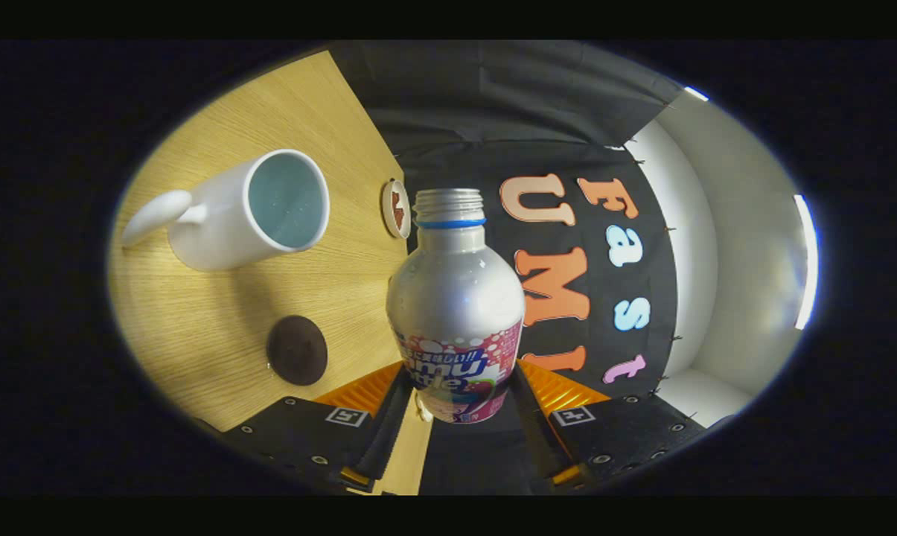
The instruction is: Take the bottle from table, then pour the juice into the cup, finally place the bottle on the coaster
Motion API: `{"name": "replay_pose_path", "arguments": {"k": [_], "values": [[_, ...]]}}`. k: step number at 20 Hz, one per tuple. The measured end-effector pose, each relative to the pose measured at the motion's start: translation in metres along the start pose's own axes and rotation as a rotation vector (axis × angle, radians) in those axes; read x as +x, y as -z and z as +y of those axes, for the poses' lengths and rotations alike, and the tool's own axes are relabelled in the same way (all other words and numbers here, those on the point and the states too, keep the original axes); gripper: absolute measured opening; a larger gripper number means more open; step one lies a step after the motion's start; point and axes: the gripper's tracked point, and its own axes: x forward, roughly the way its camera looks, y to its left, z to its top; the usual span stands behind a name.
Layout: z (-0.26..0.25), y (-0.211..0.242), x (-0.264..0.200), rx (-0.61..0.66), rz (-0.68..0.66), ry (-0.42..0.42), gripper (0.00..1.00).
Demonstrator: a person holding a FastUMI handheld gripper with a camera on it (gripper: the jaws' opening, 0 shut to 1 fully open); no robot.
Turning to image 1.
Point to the silver juice bottle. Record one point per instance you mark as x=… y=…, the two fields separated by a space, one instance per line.
x=455 y=298

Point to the small white plate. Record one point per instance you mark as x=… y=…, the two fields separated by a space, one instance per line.
x=387 y=208

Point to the dark brown round coaster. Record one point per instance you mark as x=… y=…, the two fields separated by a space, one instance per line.
x=296 y=350

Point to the red food piece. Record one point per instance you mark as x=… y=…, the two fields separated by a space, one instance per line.
x=398 y=201
x=400 y=221

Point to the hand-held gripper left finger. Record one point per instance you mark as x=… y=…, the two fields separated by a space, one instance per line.
x=385 y=424

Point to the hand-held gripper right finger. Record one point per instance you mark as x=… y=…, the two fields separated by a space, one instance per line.
x=541 y=439

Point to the white cup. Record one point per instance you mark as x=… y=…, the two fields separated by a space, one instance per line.
x=217 y=231

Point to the black backdrop cloth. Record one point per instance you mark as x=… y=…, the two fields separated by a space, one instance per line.
x=493 y=104

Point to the wooden table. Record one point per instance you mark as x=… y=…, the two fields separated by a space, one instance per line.
x=217 y=320

